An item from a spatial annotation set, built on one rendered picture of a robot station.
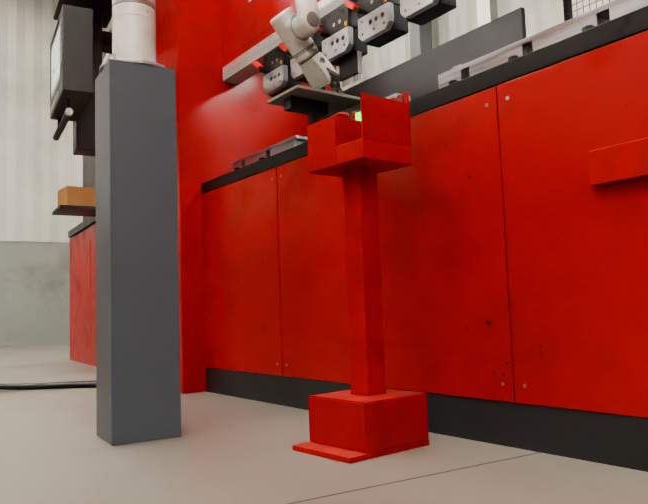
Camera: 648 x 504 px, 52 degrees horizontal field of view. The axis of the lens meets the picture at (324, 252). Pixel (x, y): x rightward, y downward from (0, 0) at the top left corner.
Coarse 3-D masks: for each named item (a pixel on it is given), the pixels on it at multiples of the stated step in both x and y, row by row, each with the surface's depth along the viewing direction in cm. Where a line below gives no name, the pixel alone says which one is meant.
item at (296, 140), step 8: (296, 136) 244; (304, 136) 246; (280, 144) 252; (288, 144) 248; (296, 144) 245; (256, 152) 267; (264, 152) 262; (272, 152) 257; (240, 160) 278; (248, 160) 272; (256, 160) 267; (232, 168) 283
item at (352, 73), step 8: (352, 56) 220; (360, 56) 219; (344, 64) 224; (352, 64) 220; (360, 64) 219; (344, 72) 224; (352, 72) 220; (360, 72) 219; (344, 80) 225; (352, 80) 222
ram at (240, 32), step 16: (224, 0) 291; (240, 0) 279; (256, 0) 268; (272, 0) 258; (288, 0) 248; (320, 0) 231; (336, 0) 223; (352, 0) 218; (224, 16) 291; (240, 16) 279; (256, 16) 268; (272, 16) 257; (320, 16) 231; (224, 32) 290; (240, 32) 278; (256, 32) 267; (272, 32) 257; (224, 48) 290; (240, 48) 278; (272, 48) 257; (224, 64) 290; (240, 64) 278; (224, 80) 289; (240, 80) 290
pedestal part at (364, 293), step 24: (360, 168) 156; (360, 192) 156; (360, 216) 155; (360, 240) 155; (360, 264) 155; (360, 288) 154; (360, 312) 154; (360, 336) 154; (360, 360) 154; (384, 360) 156; (360, 384) 154; (384, 384) 155
